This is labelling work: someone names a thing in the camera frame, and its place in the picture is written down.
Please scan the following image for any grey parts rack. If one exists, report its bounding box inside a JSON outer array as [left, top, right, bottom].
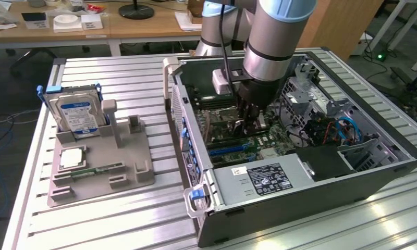
[[46, 98, 155, 208]]

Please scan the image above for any green RAM stick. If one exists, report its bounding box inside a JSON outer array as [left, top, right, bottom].
[[69, 163, 123, 180]]

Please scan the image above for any black chair base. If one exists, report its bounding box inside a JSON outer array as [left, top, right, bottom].
[[6, 45, 90, 78]]

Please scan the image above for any black open PC case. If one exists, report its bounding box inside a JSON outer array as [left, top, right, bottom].
[[162, 46, 417, 248]]

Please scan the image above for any red packet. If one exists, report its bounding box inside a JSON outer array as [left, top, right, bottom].
[[85, 3, 105, 14]]

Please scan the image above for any grey power supply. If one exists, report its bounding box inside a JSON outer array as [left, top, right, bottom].
[[202, 153, 315, 206]]

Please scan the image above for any blue wire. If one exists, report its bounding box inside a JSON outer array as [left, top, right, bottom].
[[334, 117, 363, 143]]

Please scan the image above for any white box with black top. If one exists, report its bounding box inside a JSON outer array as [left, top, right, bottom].
[[19, 12, 50, 30]]

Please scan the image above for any white round dish box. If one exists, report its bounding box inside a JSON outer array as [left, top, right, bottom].
[[53, 14, 83, 33]]

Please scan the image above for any white desk frame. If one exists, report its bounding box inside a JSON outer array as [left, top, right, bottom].
[[366, 0, 417, 71]]

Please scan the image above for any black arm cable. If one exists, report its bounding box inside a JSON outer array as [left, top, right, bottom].
[[218, 0, 235, 97]]

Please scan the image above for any grey disk bay bracket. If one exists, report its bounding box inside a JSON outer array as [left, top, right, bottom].
[[335, 135, 409, 172]]

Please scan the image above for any orange wire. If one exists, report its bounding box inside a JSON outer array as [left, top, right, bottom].
[[325, 121, 334, 144]]

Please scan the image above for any graphics card with fan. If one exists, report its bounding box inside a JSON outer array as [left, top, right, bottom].
[[202, 111, 270, 141]]

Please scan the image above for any wooden desk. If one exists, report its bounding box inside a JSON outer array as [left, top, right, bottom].
[[0, 0, 250, 50]]

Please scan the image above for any silver CPU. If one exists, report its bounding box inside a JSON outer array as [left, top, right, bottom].
[[59, 148, 85, 169]]

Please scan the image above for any small white box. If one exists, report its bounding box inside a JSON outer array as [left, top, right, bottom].
[[79, 14, 103, 31]]

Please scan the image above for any black expansion slot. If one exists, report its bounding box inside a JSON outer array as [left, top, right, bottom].
[[206, 139, 246, 151]]

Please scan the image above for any cardboard box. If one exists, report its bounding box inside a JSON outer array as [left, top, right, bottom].
[[186, 0, 205, 18]]

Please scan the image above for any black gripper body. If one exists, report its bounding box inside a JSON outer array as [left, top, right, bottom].
[[235, 74, 285, 108]]

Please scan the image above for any black round stand base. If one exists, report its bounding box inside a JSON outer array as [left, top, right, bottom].
[[117, 0, 155, 20]]

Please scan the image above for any black RAM slot bank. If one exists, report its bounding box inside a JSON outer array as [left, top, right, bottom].
[[195, 94, 237, 110]]

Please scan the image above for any white device with green light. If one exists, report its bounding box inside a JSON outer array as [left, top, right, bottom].
[[350, 32, 391, 63]]

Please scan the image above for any hard disk with blue label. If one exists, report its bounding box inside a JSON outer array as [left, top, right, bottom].
[[42, 87, 101, 139]]

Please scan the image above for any blue expansion slot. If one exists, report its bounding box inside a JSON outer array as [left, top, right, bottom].
[[207, 144, 254, 157]]

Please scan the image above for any wooden cabinet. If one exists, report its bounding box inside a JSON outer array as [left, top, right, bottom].
[[295, 0, 385, 59]]

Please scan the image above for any white paper stack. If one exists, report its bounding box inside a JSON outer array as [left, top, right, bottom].
[[174, 11, 203, 32]]

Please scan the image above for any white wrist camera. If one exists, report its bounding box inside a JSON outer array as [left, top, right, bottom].
[[210, 69, 234, 95]]

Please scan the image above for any green motherboard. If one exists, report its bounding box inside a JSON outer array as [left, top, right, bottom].
[[190, 91, 299, 167]]

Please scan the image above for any black fan shroud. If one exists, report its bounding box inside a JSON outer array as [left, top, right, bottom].
[[295, 144, 357, 182]]

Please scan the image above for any silver disk bay cage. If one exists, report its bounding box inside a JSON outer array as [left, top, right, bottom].
[[279, 61, 334, 131]]

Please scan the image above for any blue disk caddy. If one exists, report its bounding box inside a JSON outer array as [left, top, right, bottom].
[[35, 82, 103, 126]]

